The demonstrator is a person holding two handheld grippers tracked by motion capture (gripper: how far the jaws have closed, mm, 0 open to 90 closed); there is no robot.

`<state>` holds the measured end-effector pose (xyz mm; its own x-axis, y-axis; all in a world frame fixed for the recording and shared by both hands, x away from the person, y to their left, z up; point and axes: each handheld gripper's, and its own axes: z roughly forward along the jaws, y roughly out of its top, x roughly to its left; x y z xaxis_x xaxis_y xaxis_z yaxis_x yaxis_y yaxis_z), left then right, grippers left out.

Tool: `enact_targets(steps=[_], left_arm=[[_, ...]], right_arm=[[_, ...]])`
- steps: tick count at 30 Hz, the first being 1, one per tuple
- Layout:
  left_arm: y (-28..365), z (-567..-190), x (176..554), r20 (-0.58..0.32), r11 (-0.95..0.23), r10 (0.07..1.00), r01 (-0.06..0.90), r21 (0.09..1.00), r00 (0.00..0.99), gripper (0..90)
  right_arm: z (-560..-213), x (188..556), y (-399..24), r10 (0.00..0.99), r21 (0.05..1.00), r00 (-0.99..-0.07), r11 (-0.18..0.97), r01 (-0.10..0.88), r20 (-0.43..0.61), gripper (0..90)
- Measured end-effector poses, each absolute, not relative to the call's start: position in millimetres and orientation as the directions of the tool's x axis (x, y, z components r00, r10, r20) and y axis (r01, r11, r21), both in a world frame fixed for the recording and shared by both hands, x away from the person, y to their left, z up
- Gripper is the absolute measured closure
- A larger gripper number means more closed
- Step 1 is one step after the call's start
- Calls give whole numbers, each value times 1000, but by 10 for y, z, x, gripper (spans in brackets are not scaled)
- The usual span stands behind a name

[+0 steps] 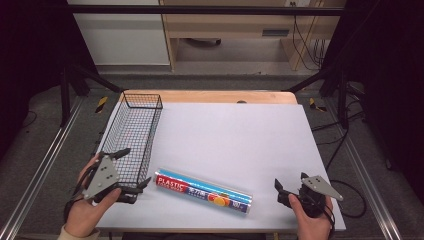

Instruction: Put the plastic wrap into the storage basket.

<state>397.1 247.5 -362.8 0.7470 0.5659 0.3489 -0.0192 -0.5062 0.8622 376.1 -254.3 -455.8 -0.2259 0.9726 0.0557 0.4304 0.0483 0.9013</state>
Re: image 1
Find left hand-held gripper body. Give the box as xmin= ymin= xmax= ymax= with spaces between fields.
xmin=71 ymin=150 xmax=143 ymax=205

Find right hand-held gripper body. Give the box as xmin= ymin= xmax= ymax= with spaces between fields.
xmin=276 ymin=175 xmax=345 ymax=219

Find person's right hand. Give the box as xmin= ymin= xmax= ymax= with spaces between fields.
xmin=287 ymin=193 xmax=335 ymax=240

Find person's left hand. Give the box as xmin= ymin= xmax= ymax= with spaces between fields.
xmin=64 ymin=154 xmax=123 ymax=239

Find yellow black tape piece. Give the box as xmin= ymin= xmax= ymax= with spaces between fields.
xmin=95 ymin=95 xmax=110 ymax=115
xmin=307 ymin=97 xmax=328 ymax=113

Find blue red plastic wrap box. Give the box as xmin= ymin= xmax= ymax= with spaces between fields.
xmin=153 ymin=167 xmax=254 ymax=215

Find white table mat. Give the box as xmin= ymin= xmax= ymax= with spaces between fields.
xmin=94 ymin=101 xmax=347 ymax=233

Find white cabinet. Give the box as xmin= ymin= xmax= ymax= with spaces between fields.
xmin=67 ymin=0 xmax=171 ymax=66

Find black curtain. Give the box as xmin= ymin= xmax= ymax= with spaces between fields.
xmin=0 ymin=0 xmax=99 ymax=158
xmin=321 ymin=0 xmax=424 ymax=198

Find wooden desk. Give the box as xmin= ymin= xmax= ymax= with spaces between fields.
xmin=159 ymin=0 xmax=347 ymax=72

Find black wire basket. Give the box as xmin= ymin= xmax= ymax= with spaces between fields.
xmin=99 ymin=92 xmax=164 ymax=188

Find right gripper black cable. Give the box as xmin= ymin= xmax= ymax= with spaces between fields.
xmin=323 ymin=202 xmax=336 ymax=240

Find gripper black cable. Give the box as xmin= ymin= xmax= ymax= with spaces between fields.
xmin=62 ymin=196 xmax=84 ymax=225
xmin=323 ymin=202 xmax=336 ymax=240

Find black floor cable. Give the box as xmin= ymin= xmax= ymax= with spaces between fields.
xmin=311 ymin=109 xmax=368 ymax=220

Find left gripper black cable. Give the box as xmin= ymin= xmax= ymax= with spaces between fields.
xmin=62 ymin=196 xmax=84 ymax=225

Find aluminium rail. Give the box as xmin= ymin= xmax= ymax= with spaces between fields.
xmin=0 ymin=95 xmax=85 ymax=240
xmin=323 ymin=99 xmax=405 ymax=240

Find black frame stand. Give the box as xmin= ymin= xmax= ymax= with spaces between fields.
xmin=59 ymin=63 xmax=123 ymax=128
xmin=285 ymin=64 xmax=350 ymax=130

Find hanging black cables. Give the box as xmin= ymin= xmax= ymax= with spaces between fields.
xmin=291 ymin=2 xmax=327 ymax=72

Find black frame crossbar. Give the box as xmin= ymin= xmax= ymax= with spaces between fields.
xmin=65 ymin=4 xmax=345 ymax=17

